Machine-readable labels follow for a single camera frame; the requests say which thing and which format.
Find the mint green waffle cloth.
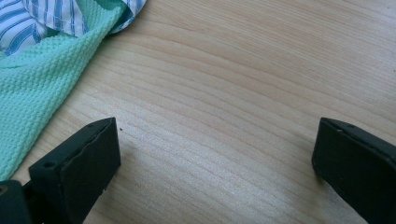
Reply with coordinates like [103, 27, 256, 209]
[0, 0, 135, 182]

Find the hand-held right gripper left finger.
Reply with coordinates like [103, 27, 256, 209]
[28, 117, 121, 224]

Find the blue striped white cloth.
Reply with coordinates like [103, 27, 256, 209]
[0, 0, 148, 57]

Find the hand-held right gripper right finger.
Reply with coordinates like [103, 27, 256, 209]
[311, 117, 396, 224]

